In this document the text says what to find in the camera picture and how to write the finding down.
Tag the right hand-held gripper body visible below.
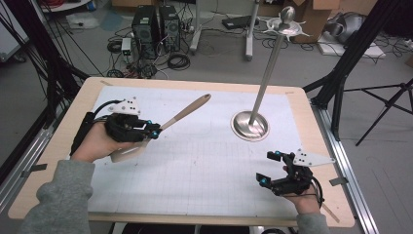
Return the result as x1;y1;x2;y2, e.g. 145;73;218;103
271;148;336;197

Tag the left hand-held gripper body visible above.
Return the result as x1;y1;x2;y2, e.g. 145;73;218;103
103;96;152;143

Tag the wooden slotted spatula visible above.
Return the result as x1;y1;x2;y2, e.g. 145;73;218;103
109;93;212;164

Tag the person's right hand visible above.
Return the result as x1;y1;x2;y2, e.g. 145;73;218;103
284;185;322;215

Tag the person's left hand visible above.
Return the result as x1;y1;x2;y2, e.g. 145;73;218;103
70;122;147;164

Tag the metal utensil stand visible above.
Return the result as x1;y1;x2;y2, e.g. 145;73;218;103
230;5;311;142

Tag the white grid mat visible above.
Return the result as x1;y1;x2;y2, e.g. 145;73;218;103
86;85;301;218

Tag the small white box device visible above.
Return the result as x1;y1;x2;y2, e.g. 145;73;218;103
121;37;133;63

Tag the black computer tower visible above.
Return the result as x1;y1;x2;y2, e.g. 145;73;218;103
159;4;181;53
131;5;160;60

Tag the white stand leg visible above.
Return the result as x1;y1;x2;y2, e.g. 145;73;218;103
244;0;261;62
189;0;205;55

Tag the black tripod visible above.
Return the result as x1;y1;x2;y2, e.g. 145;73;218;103
343;77;413;147

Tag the white foam board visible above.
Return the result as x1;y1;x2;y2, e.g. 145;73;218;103
316;32;388;59

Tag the flat black device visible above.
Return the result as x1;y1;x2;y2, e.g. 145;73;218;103
222;15;261;30

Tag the grey helmet-like device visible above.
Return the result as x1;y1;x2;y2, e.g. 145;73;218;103
324;12;366;45

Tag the cardboard box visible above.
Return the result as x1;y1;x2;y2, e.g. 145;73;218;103
290;0;342;45

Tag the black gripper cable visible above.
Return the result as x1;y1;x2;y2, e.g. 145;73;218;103
311;176;325;209
93;98;127;118

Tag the black rail clip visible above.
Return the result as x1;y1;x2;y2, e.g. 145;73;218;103
20;163;49;178
328;176;349;187

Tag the black wrist strap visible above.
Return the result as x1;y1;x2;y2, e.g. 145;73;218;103
68;111;97;157

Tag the aluminium rail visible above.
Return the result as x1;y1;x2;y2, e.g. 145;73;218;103
310;103;380;234
0;126;56;214

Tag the coil of black cable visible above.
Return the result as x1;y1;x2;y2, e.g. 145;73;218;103
167;53;192;71

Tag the black frame post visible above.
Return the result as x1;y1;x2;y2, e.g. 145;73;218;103
0;0;91;183
303;0;402;141

